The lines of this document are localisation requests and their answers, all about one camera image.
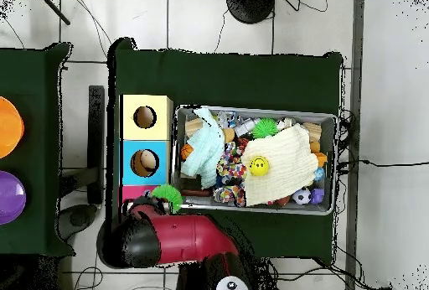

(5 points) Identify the purple plastic bowl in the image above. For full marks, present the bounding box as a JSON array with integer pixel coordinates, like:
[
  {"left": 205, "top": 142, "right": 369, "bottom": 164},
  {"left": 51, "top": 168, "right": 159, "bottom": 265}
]
[{"left": 0, "top": 170, "right": 27, "bottom": 226}]

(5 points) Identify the shallow wire mesh bin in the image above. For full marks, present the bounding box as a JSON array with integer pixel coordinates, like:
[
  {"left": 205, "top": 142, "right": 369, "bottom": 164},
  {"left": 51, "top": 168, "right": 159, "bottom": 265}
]
[{"left": 170, "top": 104, "right": 339, "bottom": 216}]

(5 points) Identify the wooden box with three holes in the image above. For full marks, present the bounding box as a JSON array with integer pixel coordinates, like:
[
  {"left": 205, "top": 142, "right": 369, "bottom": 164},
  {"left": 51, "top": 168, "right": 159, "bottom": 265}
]
[{"left": 119, "top": 94, "right": 173, "bottom": 205}]

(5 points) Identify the light blue waffle cloth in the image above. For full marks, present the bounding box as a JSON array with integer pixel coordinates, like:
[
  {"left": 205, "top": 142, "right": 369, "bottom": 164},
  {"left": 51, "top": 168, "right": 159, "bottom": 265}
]
[{"left": 180, "top": 106, "right": 226, "bottom": 189}]

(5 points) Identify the black upright panel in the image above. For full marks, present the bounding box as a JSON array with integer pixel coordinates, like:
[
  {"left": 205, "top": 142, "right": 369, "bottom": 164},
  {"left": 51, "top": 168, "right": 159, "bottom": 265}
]
[{"left": 87, "top": 85, "right": 106, "bottom": 205}]

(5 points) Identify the small orange basketball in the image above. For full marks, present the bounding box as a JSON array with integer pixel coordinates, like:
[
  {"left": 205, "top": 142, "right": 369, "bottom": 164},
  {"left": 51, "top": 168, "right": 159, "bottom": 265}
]
[{"left": 179, "top": 142, "right": 195, "bottom": 161}]

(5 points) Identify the orange plastic bowl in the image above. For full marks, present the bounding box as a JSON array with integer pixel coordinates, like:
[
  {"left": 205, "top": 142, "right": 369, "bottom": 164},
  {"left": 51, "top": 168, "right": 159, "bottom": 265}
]
[{"left": 0, "top": 96, "right": 25, "bottom": 159}]

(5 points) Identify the crushed bottle with blue label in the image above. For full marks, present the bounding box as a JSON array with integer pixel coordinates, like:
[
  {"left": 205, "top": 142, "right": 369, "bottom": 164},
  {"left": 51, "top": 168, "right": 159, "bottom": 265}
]
[{"left": 216, "top": 110, "right": 240, "bottom": 129}]

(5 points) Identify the black cable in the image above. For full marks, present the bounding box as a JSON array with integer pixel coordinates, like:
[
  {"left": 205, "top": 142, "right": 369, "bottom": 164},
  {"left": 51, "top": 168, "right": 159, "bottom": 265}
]
[{"left": 338, "top": 158, "right": 429, "bottom": 168}]

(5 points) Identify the cream waffle cloth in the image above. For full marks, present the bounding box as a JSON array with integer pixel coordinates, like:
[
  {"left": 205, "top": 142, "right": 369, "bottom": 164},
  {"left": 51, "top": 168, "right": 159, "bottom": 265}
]
[{"left": 240, "top": 122, "right": 319, "bottom": 208}]

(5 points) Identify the yellow smiley ball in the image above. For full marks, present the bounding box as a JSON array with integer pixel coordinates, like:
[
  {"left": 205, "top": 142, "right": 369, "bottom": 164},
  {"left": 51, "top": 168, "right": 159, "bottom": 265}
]
[{"left": 248, "top": 155, "right": 271, "bottom": 177}]

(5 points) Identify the dark green tablecloth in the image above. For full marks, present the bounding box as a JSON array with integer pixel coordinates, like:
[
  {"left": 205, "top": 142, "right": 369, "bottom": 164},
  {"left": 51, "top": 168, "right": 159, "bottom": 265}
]
[
  {"left": 0, "top": 42, "right": 75, "bottom": 257},
  {"left": 106, "top": 37, "right": 344, "bottom": 266}
]

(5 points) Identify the colourful polka dot cloth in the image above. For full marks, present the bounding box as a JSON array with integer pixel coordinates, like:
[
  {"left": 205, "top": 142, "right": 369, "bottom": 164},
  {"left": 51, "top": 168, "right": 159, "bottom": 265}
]
[{"left": 212, "top": 142, "right": 249, "bottom": 208}]

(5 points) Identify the black tripod leg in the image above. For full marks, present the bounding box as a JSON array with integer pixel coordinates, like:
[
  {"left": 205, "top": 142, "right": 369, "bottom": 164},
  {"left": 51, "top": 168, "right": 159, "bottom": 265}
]
[{"left": 34, "top": 0, "right": 71, "bottom": 26}]

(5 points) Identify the small soccer ball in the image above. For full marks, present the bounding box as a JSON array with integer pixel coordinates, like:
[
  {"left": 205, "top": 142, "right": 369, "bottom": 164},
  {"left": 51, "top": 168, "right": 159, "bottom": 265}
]
[{"left": 292, "top": 187, "right": 313, "bottom": 206}]

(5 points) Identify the purple toy block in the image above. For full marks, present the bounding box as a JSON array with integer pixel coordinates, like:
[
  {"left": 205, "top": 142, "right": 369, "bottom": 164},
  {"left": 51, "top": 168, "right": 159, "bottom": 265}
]
[{"left": 309, "top": 187, "right": 326, "bottom": 205}]

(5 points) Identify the black round stand base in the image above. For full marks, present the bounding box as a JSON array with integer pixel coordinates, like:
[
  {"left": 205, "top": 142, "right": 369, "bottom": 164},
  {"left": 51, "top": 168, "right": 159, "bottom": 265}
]
[{"left": 225, "top": 0, "right": 277, "bottom": 24}]

